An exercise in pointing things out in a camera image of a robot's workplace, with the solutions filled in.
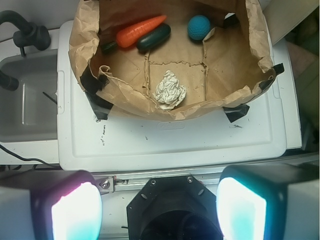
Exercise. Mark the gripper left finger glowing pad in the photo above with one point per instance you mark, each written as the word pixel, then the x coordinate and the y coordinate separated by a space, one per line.
pixel 49 205

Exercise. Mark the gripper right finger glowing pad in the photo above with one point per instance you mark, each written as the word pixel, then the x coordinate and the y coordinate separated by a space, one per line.
pixel 269 202

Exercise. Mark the white paper ball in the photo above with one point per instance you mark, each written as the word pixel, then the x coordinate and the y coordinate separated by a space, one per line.
pixel 169 93

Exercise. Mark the grey plastic tub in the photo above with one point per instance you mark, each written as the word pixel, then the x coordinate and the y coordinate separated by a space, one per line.
pixel 30 112

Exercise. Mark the black tape front right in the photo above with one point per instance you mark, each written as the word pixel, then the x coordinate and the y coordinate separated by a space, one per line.
pixel 235 113

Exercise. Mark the black tape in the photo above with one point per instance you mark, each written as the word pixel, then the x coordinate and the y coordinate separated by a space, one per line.
pixel 92 85
pixel 235 113
pixel 266 84

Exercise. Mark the black tape front left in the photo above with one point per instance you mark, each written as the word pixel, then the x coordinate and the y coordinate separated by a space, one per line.
pixel 92 85

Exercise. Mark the black tape right side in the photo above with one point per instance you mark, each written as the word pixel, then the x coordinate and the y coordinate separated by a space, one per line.
pixel 266 84

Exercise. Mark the brown paper bag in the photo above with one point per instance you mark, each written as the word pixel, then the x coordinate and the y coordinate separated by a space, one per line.
pixel 222 70

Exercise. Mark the black tape back corner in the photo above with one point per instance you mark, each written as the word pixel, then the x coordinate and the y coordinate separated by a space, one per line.
pixel 230 20

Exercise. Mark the blue dimpled ball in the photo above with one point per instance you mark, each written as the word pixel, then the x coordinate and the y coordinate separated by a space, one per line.
pixel 198 27

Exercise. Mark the orange plastic carrot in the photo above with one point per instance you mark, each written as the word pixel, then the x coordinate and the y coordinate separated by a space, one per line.
pixel 130 35

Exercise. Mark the dark green plastic cucumber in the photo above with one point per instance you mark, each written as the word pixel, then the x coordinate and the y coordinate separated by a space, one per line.
pixel 154 38

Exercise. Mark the aluminium extrusion rail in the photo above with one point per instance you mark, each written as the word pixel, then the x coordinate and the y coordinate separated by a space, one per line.
pixel 135 181

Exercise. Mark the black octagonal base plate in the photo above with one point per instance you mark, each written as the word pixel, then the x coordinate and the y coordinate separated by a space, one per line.
pixel 173 210

